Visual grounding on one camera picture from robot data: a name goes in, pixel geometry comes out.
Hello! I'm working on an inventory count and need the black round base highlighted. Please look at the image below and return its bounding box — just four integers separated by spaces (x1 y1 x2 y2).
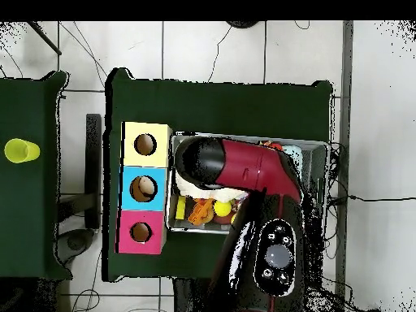
225 20 261 30

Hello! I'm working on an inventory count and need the cream waffle cloth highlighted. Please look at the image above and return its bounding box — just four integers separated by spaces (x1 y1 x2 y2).
176 175 249 202

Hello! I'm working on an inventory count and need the yellow smiley ball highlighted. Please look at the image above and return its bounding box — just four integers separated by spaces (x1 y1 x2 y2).
214 201 233 219

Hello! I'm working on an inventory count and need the orange building block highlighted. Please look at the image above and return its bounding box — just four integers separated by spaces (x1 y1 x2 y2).
189 198 215 226

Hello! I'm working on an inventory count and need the light blue knitted cloth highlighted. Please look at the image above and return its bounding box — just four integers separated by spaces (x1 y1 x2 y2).
284 145 304 171

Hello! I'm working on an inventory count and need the black panel on stand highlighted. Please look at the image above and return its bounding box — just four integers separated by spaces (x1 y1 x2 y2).
57 113 104 258

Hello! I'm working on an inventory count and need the shallow clear mesh bin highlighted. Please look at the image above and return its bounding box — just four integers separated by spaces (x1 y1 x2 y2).
167 132 329 236

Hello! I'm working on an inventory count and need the small yellow block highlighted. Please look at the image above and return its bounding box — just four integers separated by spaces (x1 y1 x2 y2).
175 195 188 220

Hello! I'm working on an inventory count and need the dark green table cloth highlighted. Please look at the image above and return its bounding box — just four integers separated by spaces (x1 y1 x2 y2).
103 67 336 284

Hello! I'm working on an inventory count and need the side table with green cloth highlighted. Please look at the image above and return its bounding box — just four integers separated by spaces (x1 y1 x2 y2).
0 71 72 280

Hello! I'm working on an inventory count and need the wooden box with three holes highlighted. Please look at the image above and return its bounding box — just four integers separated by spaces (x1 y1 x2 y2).
116 121 173 256

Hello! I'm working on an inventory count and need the yellow-green plastic cup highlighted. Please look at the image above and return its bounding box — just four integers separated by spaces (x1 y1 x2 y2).
3 137 41 164

